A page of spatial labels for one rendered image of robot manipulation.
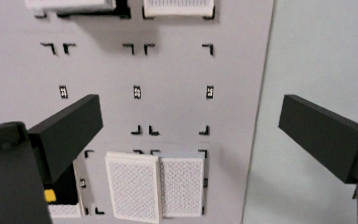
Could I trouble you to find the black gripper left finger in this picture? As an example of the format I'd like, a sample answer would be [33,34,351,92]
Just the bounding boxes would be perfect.
[0,94,103,224]

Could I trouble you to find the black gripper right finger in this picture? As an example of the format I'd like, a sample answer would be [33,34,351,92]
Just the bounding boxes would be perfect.
[278,94,358,224]

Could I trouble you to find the black plate lid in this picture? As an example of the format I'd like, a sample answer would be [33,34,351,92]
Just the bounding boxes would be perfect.
[43,162,79,206]

